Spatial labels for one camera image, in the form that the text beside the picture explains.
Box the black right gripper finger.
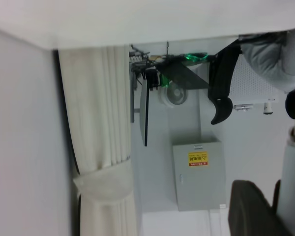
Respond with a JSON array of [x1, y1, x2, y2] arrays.
[[227, 179, 294, 236]]

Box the thin grey monitor panel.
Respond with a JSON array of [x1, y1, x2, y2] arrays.
[[139, 78, 151, 147]]

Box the green glowing cable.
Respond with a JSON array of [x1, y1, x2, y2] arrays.
[[160, 51, 209, 88]]

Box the light blue handled metal spoon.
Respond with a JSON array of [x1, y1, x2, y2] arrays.
[[278, 83, 295, 236]]

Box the black wire rack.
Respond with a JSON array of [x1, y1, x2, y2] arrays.
[[128, 43, 151, 76]]

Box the small metal bracket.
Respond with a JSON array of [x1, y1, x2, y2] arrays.
[[233, 104, 254, 113]]

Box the yellow warning label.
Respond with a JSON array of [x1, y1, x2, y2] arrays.
[[188, 151, 209, 167]]

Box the cream curtain tieback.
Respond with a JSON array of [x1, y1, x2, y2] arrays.
[[73, 162, 134, 200]]

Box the white round fan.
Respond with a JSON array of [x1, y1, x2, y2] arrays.
[[158, 81, 189, 108]]

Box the white perforated panel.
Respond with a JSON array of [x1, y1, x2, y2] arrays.
[[229, 55, 280, 105]]

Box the person in grey jacket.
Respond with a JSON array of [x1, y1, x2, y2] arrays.
[[237, 23, 295, 120]]

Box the cream white curtain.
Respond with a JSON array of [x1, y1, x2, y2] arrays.
[[58, 45, 139, 236]]

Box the grey electrical cabinet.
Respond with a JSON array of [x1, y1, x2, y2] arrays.
[[172, 141, 228, 212]]

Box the black triangular bracket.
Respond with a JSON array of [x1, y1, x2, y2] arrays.
[[159, 59, 210, 90]]

